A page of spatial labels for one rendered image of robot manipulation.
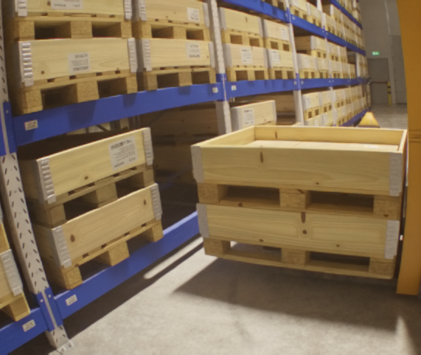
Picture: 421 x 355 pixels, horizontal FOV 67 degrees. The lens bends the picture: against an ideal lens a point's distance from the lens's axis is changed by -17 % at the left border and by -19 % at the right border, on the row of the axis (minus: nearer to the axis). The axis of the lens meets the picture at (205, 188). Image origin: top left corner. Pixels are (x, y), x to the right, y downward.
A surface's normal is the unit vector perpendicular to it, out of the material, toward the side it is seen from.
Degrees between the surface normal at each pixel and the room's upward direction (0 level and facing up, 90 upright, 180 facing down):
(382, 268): 90
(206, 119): 90
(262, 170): 90
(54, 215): 90
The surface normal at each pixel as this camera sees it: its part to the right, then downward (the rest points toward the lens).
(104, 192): 0.83, 0.06
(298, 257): -0.54, 0.28
